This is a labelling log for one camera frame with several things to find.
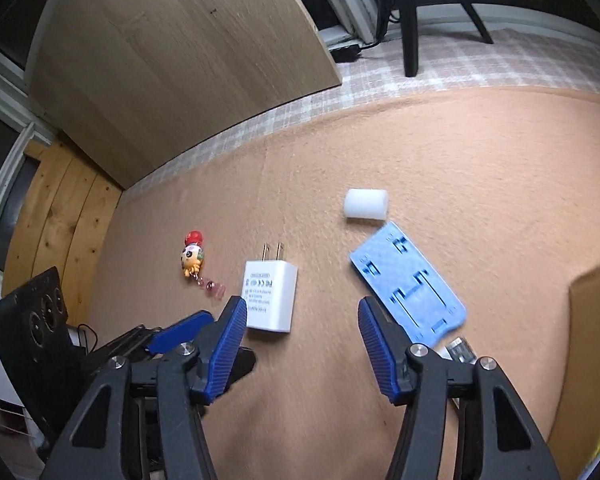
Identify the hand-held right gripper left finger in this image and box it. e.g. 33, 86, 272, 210
40, 295, 249, 480

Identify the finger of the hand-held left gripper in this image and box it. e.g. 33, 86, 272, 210
228, 347, 257, 391
146, 310, 215, 357

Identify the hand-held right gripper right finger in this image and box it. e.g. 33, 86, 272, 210
357, 296, 561, 480

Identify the white wall charger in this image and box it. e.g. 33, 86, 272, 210
239, 241, 300, 334

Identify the cardboard box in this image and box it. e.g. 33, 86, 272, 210
554, 253, 600, 480

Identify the light blue phone stand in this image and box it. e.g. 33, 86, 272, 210
348, 219, 469, 347

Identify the white spray tube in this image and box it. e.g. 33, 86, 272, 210
436, 335, 479, 412

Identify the wooden plank crate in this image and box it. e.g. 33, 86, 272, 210
2, 139, 124, 322

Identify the white foam cylinder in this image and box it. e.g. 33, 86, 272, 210
342, 187, 391, 224

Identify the beige felt mat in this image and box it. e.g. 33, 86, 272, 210
82, 85, 600, 480

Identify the light wooden board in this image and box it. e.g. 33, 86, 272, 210
25, 0, 344, 192

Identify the checkered cloth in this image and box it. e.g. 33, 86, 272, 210
122, 27, 600, 197

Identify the black power adapter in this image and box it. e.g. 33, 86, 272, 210
328, 42, 364, 64

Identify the black tripod stand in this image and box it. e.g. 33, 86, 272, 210
375, 0, 496, 79

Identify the cartoon toy keychain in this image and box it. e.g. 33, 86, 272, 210
179, 229, 227, 301

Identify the white door frame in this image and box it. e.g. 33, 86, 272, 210
304, 0, 382, 44

